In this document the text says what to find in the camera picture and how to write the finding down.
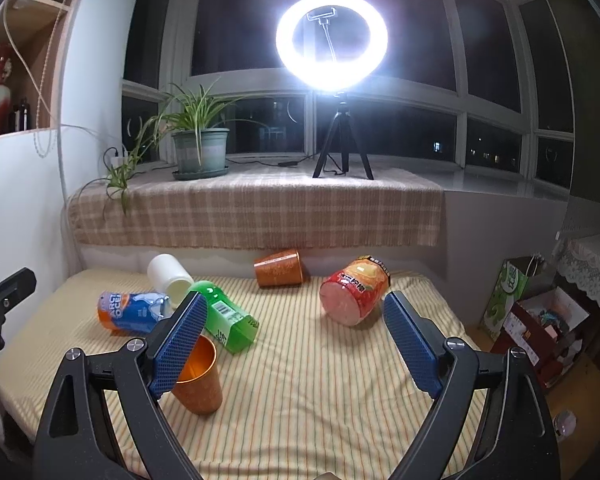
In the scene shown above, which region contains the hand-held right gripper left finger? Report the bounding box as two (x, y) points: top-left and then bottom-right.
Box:
(34, 290), (211, 480)

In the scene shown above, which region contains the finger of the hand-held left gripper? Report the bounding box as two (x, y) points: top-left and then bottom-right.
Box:
(0, 267), (37, 358)

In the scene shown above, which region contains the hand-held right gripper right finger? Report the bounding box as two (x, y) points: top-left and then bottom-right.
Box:
(383, 291), (562, 480)

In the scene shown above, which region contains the orange plastic cup upright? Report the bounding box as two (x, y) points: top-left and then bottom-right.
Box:
(171, 335), (224, 416)

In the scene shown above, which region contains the white plastic cup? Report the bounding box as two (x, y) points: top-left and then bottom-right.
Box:
(146, 254), (195, 307)

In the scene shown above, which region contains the red instant noodle cup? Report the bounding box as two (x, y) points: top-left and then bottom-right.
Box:
(319, 255), (392, 327)

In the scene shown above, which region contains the orange metal cup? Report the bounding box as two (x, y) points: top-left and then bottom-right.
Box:
(253, 249), (310, 289)

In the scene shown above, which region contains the green plastic bottle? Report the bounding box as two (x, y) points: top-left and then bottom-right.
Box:
(187, 280), (260, 355)

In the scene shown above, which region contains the blue and orange drink can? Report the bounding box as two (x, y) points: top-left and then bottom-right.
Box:
(97, 290), (174, 335)

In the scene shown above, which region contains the green paper bag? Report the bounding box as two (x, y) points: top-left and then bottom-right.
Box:
(479, 257), (545, 344)

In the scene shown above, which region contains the red cardboard box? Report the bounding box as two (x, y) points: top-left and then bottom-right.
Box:
(490, 300), (557, 377)

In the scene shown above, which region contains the striped yellow mat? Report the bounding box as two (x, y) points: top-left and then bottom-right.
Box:
(0, 268), (487, 480)

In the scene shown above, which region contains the dark small bottle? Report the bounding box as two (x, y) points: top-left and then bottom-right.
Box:
(12, 98), (31, 134)

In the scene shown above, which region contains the green pot saucer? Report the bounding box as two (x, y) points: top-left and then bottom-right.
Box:
(172, 164), (230, 181)

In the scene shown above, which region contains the checked beige cloth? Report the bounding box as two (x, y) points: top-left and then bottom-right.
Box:
(66, 166), (446, 252)

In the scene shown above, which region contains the small glass ball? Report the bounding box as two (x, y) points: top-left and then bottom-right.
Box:
(554, 410), (579, 442)

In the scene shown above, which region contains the green flower pot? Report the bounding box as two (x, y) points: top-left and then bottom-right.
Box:
(172, 128), (230, 175)

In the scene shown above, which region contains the white lace cloth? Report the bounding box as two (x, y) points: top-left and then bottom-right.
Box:
(554, 232), (600, 335)

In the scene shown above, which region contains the black tripod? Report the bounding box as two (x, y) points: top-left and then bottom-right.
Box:
(312, 91), (375, 181)

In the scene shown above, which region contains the spider plant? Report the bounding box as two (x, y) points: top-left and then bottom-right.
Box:
(77, 79), (277, 217)

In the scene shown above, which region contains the wooden shelf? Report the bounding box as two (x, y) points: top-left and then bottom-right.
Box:
(0, 0), (90, 142)

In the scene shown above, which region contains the white cable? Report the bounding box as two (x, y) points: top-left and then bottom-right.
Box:
(2, 0), (101, 261)

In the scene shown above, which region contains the black cable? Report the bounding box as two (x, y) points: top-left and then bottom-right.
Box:
(224, 156), (327, 170)

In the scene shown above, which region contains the beaded cord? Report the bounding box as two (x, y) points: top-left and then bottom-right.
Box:
(34, 0), (89, 157)

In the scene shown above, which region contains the white window frame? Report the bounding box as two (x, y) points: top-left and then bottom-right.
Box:
(121, 0), (577, 192)

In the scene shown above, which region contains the round ring light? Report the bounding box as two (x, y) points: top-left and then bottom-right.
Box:
(275, 0), (390, 94)

